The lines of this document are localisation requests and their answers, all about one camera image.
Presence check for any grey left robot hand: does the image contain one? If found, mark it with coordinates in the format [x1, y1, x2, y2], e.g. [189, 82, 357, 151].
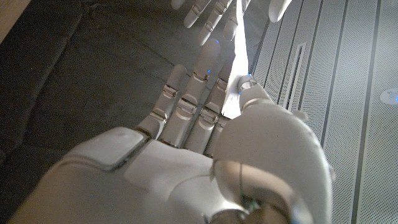
[170, 0, 293, 46]

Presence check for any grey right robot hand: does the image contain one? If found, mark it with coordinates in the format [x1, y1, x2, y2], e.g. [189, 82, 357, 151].
[7, 39, 336, 224]

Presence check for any clear patterned plastic bag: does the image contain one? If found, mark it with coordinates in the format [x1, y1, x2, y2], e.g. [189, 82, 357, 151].
[221, 0, 250, 120]

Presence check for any black backdrop curtain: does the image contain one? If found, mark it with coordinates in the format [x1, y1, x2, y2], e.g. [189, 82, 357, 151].
[0, 0, 270, 215]

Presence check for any round white ceiling fixture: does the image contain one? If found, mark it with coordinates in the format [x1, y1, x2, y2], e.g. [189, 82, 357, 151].
[379, 87, 398, 106]

